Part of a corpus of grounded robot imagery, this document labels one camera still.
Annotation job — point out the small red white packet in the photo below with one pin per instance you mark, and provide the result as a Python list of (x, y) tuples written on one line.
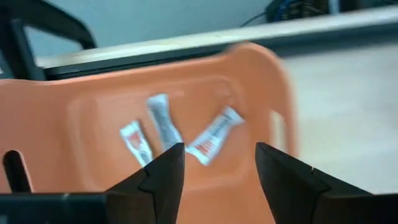
[(136, 143), (214, 137)]

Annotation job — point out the orange plastic bin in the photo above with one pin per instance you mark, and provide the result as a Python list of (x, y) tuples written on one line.
[(93, 93)]

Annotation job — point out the black bracket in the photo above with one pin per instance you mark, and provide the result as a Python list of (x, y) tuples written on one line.
[(12, 46)]

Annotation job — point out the small grey white packet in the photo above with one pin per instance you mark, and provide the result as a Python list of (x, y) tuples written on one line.
[(161, 121)]

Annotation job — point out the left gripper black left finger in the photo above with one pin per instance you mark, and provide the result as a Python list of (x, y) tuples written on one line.
[(149, 199)]

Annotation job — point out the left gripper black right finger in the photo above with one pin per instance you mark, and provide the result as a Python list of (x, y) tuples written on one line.
[(298, 199)]

